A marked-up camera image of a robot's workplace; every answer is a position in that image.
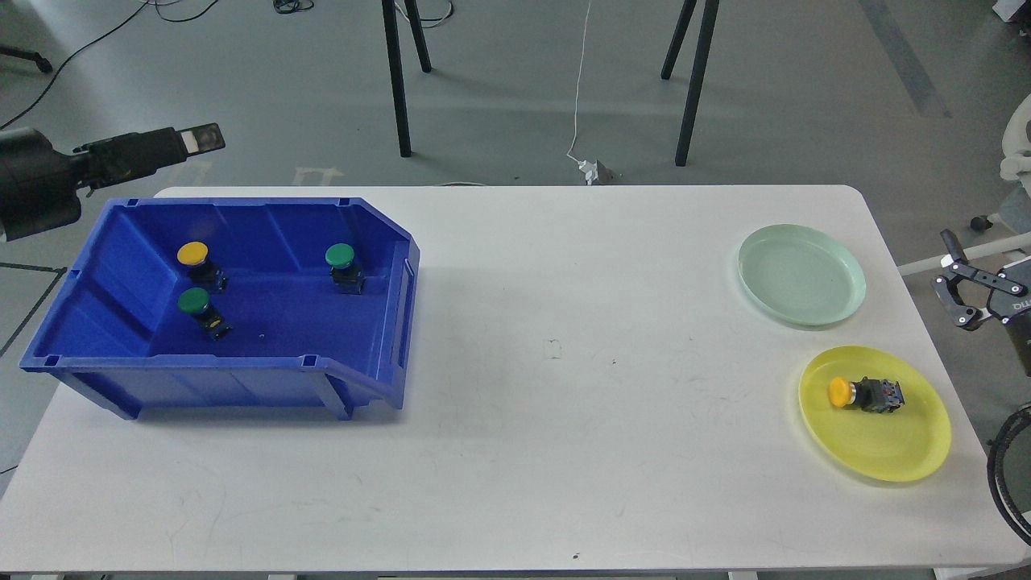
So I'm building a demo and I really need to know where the yellow push button switch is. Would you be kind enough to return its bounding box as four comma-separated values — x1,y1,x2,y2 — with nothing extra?
827,377,905,414

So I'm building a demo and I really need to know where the green push button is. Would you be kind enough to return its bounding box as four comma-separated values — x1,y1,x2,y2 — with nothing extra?
324,242,366,295
176,287,233,341

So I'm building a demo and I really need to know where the yellow plate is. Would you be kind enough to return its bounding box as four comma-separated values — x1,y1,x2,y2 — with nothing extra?
797,346,951,483

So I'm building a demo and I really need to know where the light green plate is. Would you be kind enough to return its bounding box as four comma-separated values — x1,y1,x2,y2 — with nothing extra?
736,224,867,328

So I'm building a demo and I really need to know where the black tripod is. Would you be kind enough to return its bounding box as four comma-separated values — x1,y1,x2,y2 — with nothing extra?
660,0,721,168
380,0,433,158

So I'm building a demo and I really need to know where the white cable with plug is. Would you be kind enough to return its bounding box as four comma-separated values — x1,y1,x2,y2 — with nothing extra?
566,0,617,186

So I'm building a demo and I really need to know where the yellow push button in corner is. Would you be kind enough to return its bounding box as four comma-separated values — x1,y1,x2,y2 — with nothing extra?
176,241,228,293

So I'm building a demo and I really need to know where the white chair base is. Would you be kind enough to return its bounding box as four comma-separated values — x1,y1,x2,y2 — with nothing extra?
896,93,1031,277

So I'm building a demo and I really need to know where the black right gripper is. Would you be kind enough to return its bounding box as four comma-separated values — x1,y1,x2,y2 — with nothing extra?
931,229,1030,377

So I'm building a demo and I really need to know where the black tripod right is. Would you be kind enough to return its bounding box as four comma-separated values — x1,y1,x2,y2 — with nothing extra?
660,0,721,168

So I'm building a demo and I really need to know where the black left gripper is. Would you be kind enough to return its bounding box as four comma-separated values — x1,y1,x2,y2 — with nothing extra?
1,122,226,242

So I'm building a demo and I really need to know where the blue plastic storage bin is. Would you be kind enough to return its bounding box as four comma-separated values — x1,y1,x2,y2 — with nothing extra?
19,197,420,420

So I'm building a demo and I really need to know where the black tripod left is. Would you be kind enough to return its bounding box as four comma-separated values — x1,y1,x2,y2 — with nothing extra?
380,0,433,158

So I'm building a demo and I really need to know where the black floor cable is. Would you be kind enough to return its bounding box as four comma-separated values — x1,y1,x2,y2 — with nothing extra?
0,0,220,131

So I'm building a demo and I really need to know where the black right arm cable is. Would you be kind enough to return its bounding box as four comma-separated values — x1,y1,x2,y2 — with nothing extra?
986,403,1031,549

